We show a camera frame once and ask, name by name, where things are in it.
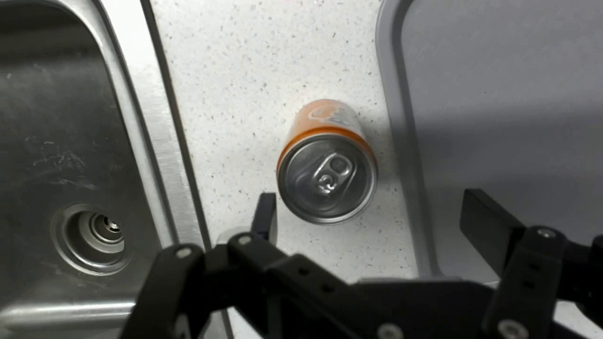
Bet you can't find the stainless steel double sink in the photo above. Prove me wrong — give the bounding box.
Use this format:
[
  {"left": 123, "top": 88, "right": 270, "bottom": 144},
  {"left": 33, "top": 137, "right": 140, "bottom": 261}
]
[{"left": 0, "top": 0, "right": 208, "bottom": 339}]

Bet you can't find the orange soda can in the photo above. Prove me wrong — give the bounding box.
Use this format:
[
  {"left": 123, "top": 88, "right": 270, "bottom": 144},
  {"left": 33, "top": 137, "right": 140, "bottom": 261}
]
[{"left": 278, "top": 97, "right": 380, "bottom": 223}]

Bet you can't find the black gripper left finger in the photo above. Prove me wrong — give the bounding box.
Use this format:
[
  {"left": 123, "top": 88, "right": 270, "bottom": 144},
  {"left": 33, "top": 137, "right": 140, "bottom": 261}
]
[{"left": 119, "top": 191, "right": 404, "bottom": 339}]

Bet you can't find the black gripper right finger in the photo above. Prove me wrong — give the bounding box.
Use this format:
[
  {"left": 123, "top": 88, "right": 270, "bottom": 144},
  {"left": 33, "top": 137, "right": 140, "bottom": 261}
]
[{"left": 357, "top": 188, "right": 603, "bottom": 339}]

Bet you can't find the grey plastic tray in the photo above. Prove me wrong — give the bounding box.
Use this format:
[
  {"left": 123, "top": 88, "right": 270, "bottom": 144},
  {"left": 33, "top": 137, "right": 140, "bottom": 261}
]
[{"left": 376, "top": 0, "right": 603, "bottom": 282}]

